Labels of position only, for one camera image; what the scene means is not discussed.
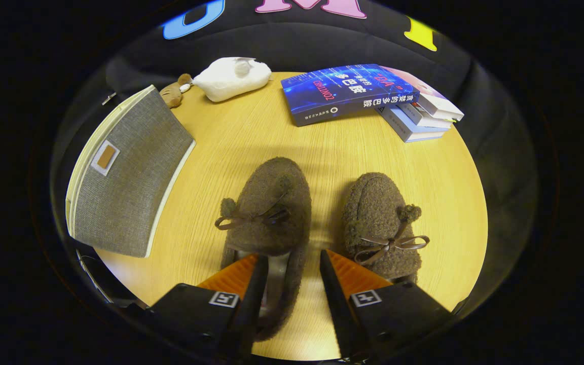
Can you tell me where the brown plush toy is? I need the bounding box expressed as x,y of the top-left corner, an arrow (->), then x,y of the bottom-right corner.
159,74 -> 194,109

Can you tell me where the pink cover book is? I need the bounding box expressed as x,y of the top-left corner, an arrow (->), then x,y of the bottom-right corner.
381,66 -> 465,122

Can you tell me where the brown fuzzy shoe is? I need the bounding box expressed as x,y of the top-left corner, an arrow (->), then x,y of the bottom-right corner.
342,172 -> 430,283
214,156 -> 313,342

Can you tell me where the white book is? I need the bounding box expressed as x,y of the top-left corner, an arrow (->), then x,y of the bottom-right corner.
410,101 -> 456,130

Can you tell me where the light blue book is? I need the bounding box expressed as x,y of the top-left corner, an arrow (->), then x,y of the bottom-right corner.
377,104 -> 449,143

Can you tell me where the grey fabric storage box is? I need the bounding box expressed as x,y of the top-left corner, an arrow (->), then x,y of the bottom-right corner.
65,85 -> 197,259

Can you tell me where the dark blue book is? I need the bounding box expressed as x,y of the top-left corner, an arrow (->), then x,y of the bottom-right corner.
280,63 -> 421,127

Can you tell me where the white plush toy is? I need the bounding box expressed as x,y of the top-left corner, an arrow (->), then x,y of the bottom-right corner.
192,57 -> 273,103

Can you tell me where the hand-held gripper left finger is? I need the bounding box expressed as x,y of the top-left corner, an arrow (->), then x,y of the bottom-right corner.
145,253 -> 270,361

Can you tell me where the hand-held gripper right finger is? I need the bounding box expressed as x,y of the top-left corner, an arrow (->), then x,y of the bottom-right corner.
319,248 -> 454,361

